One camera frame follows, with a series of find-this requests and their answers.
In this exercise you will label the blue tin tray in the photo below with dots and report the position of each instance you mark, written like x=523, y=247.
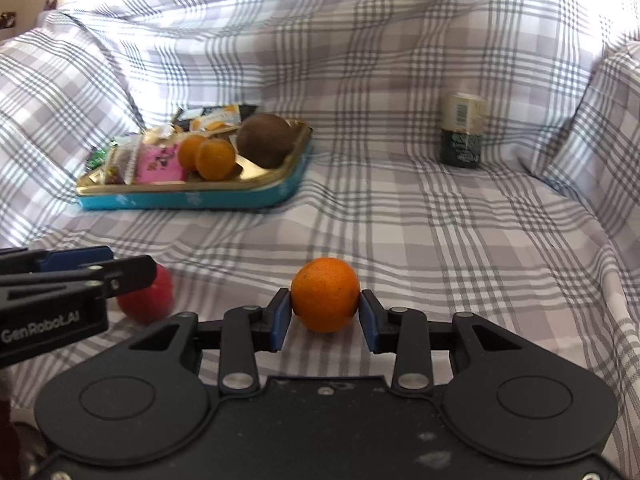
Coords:
x=200, y=197

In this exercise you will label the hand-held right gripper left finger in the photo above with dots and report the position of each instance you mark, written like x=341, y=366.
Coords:
x=280, y=320

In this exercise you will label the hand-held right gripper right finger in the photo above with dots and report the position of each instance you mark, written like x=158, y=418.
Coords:
x=371, y=321

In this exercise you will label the plaid bed sheet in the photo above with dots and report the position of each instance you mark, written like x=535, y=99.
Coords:
x=450, y=260

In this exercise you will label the small orange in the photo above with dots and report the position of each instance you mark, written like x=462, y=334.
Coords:
x=216, y=160
x=189, y=152

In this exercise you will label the dark brown round fruit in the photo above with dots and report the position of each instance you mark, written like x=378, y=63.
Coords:
x=265, y=140

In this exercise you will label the green wrapped candy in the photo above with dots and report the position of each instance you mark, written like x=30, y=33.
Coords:
x=97, y=157

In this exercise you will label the black snack packet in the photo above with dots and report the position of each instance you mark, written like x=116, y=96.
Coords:
x=247, y=111

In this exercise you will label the pink snack packet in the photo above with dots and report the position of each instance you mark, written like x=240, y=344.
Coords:
x=160, y=162

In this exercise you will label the yellow snack packet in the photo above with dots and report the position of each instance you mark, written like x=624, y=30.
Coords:
x=217, y=117

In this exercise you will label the dark green can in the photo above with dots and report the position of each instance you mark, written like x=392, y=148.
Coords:
x=464, y=130

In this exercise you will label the orange mandarin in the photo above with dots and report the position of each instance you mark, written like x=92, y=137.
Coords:
x=325, y=294

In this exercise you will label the red radish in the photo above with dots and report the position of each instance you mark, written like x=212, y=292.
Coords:
x=150, y=297

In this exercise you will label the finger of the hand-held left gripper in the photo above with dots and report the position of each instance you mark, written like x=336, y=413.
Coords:
x=135, y=272
x=75, y=257

